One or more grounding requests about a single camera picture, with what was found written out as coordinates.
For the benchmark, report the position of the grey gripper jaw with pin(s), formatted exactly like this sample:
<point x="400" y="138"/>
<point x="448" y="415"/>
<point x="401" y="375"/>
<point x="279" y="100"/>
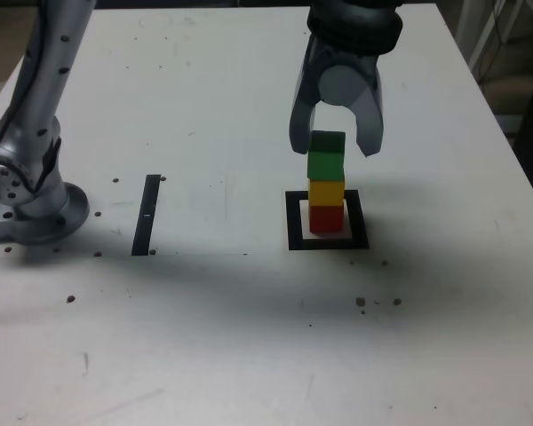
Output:
<point x="344" y="84"/>
<point x="303" y="115"/>

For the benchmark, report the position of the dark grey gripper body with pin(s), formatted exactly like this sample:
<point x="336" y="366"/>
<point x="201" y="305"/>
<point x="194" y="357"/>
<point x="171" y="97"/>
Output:
<point x="351" y="54"/>

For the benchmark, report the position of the green cube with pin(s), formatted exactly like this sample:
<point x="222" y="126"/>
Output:
<point x="325" y="164"/>

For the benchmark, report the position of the yellow cube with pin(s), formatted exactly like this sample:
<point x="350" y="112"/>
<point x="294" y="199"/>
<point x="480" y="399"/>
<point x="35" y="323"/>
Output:
<point x="326" y="193"/>

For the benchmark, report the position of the red cube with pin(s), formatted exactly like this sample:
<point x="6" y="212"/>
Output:
<point x="326" y="219"/>

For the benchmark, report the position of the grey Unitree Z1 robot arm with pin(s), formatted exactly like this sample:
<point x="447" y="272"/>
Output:
<point x="31" y="89"/>

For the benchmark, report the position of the black tape square outline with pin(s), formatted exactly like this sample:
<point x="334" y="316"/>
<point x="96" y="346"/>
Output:
<point x="293" y="226"/>

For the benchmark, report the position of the black tape strip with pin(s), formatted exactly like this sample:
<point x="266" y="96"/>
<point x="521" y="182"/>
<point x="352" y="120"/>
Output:
<point x="144" y="222"/>

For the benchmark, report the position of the white metal frame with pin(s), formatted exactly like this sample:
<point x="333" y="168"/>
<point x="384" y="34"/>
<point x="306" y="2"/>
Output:
<point x="484" y="26"/>

